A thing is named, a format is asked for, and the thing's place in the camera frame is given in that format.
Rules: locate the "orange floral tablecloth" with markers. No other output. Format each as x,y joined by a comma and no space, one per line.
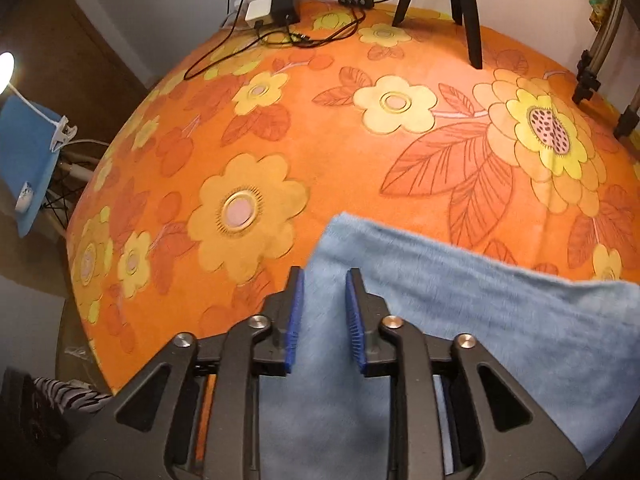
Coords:
300,135

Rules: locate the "zebra striped clothing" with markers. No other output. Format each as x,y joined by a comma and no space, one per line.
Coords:
75,395

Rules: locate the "black power adapter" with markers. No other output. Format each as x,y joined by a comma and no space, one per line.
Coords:
285,5

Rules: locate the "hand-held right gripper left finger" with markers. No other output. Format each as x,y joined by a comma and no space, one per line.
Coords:
295,320

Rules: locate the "blue chair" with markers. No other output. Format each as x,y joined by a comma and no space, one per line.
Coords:
25,160

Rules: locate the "tall silver tripod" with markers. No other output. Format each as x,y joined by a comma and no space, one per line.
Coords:
587,75

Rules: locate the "small black tripod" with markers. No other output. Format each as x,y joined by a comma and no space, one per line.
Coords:
462,0

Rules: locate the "colourful patterned cloth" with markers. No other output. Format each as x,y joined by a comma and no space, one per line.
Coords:
602,0

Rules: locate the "small white patterned object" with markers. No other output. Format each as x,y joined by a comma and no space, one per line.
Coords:
24,197

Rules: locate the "light blue denim pants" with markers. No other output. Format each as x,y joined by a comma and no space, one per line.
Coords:
450,310

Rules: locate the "white power adapter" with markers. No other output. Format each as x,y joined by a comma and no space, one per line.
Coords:
259,11

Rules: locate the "white clip lamp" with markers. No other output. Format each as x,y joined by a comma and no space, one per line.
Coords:
62,132

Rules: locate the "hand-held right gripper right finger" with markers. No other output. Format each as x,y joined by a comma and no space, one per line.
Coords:
354,320

